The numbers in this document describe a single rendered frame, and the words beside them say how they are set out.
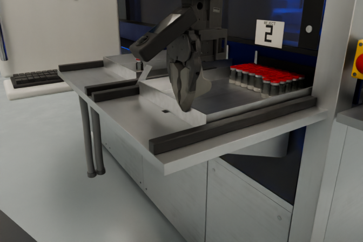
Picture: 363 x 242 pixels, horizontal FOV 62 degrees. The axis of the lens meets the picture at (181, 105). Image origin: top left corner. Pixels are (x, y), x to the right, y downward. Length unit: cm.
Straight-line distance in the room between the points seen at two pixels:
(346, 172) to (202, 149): 47
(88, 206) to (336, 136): 142
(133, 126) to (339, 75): 42
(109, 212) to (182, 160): 134
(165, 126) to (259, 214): 50
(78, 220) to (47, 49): 90
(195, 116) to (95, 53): 93
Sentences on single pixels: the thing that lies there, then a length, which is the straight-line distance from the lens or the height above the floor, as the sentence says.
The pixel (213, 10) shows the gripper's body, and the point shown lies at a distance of 54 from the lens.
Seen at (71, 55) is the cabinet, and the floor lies 87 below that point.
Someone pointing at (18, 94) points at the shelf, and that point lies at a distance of 115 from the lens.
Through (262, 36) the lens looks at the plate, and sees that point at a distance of 79.
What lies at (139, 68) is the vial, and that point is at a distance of 92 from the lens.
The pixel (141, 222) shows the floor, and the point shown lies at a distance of 168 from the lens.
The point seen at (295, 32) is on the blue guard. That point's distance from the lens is 73.
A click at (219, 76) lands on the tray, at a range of 86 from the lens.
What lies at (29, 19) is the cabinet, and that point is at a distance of 134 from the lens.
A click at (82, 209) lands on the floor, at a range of 183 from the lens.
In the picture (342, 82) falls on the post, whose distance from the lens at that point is 69.
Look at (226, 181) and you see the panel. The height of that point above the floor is 53.
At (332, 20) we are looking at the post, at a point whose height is 106.
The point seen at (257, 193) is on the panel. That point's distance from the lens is 93.
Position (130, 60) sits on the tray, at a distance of 108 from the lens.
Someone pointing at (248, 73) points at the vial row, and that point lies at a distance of 79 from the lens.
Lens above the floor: 111
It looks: 20 degrees down
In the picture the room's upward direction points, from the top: straight up
